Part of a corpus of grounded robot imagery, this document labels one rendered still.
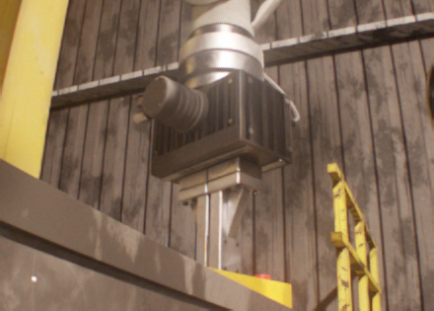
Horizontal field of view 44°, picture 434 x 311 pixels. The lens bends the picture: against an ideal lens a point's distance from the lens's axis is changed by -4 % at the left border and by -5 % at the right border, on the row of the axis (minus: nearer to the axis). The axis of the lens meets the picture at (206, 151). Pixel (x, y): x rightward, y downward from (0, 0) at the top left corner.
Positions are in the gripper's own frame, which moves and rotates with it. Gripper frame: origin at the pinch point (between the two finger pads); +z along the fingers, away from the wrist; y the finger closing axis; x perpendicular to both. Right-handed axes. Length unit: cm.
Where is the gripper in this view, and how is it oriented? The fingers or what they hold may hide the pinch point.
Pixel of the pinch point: (218, 259)
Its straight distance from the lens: 90.2
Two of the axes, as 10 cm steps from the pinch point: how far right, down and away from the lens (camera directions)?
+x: -7.2, -2.9, -6.3
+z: -0.2, 9.2, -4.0
